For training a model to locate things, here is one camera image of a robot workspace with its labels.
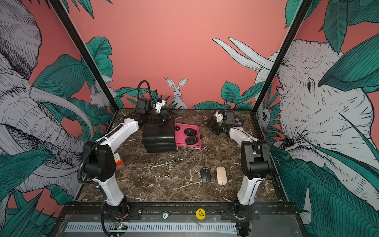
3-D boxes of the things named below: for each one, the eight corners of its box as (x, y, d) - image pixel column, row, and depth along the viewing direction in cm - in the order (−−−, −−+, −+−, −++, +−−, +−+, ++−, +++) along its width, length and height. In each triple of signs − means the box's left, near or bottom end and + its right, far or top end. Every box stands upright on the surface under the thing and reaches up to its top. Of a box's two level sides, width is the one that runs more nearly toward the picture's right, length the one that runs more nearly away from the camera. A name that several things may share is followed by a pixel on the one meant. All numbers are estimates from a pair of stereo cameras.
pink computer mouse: (217, 185, 85) (218, 184, 83) (216, 168, 92) (216, 166, 90) (227, 185, 85) (228, 184, 83) (225, 168, 92) (225, 166, 90)
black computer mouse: (201, 183, 85) (201, 182, 83) (200, 168, 91) (201, 167, 89) (210, 183, 85) (211, 182, 83) (209, 168, 91) (209, 167, 89)
